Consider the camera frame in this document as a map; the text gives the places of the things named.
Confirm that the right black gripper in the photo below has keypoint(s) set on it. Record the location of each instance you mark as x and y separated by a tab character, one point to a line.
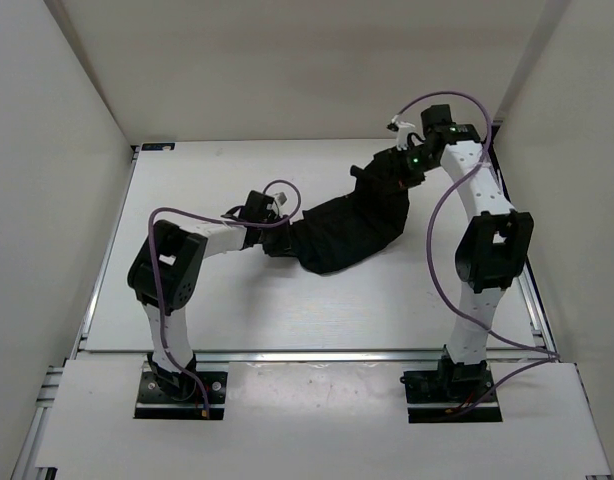
413	181

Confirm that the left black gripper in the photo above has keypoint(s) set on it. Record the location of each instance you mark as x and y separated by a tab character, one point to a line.
273	219

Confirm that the black pleated skirt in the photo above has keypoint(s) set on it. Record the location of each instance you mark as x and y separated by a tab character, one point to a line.
347	230

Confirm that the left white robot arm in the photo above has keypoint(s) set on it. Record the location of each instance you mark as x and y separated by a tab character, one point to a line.
164	274

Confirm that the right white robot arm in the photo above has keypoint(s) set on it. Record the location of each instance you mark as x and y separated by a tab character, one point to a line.
490	255

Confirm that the left blue corner label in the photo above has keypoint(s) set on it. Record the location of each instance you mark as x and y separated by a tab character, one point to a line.
164	146

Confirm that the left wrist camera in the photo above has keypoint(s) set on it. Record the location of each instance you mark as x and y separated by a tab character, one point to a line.
279	200

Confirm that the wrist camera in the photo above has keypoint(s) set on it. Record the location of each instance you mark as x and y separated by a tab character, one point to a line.
279	200
405	132

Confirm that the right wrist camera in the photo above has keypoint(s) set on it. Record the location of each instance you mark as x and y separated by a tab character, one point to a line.
405	132

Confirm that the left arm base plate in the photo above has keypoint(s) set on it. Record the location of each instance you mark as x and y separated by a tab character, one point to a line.
155	403

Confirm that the right aluminium side rail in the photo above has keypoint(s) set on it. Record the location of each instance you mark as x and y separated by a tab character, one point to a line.
529	289

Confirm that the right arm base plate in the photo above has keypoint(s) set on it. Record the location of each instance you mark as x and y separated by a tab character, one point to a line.
451	393

